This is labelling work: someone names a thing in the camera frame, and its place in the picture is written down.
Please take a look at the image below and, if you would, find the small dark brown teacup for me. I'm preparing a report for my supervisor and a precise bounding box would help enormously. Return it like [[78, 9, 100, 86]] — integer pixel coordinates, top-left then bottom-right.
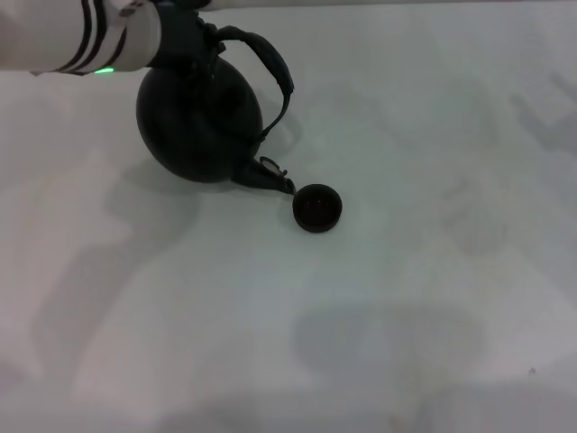
[[291, 183, 343, 235]]

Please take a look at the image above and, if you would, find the black round teapot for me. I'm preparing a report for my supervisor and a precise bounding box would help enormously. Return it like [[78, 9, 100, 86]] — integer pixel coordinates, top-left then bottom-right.
[[135, 25, 298, 198]]

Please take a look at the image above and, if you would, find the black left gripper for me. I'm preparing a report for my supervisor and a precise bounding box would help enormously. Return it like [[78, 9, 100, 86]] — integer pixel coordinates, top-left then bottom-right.
[[151, 0, 227, 78]]

